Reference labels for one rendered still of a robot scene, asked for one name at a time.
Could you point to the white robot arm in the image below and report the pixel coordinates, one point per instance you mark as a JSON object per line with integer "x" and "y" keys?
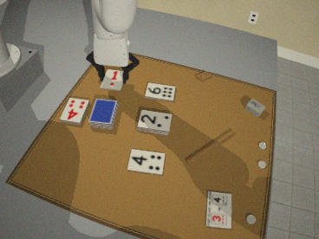
{"x": 110, "y": 17}

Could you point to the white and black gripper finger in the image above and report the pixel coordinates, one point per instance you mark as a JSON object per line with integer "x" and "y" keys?
{"x": 99, "y": 68}
{"x": 127, "y": 69}

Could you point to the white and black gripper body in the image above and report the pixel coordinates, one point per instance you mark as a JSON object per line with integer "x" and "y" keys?
{"x": 112, "y": 52}

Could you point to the grey round disc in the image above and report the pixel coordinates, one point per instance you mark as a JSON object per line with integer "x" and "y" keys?
{"x": 261, "y": 164}
{"x": 262, "y": 145}
{"x": 250, "y": 219}

